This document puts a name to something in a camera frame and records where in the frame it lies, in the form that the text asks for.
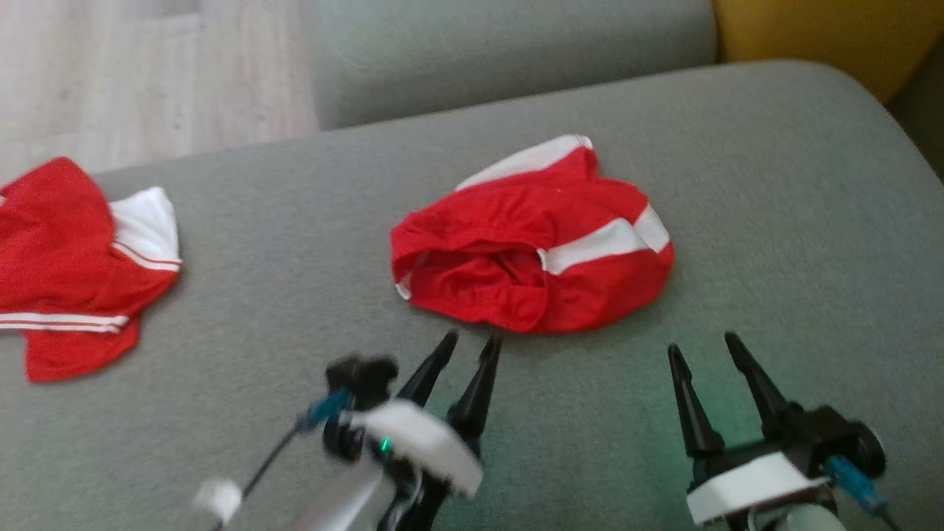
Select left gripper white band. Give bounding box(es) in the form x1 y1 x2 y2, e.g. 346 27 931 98
353 330 504 531

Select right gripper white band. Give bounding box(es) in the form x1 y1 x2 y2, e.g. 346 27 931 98
667 332 833 527

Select red jersey white sleeves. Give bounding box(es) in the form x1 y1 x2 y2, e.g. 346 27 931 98
0 156 183 384

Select red shorts white stripes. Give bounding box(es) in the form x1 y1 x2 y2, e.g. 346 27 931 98
389 134 676 334

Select grey sofa seat cushion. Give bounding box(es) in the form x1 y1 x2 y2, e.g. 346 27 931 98
0 60 944 531

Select grey sofa back cushion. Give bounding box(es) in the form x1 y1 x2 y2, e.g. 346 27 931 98
302 0 718 132

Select yellow pillow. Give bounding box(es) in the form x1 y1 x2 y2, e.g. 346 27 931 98
712 0 944 104

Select left arm cable blue plug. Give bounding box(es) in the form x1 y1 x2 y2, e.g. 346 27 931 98
212 389 353 531

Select arm cable blue plug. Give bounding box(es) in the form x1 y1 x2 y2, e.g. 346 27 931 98
826 455 904 531
212 389 353 531

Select right arm cable blue plug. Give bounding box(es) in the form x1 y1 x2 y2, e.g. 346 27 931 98
826 455 904 531

